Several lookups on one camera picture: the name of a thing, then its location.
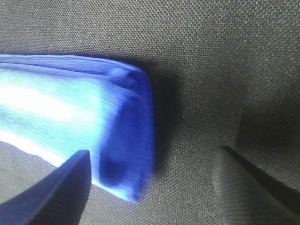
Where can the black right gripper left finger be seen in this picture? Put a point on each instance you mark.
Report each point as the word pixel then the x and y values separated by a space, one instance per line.
pixel 58 199

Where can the blue microfiber towel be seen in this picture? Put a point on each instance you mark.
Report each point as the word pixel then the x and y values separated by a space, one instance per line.
pixel 54 105

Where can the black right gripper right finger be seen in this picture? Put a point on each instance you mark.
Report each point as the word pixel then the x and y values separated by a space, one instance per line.
pixel 249 196

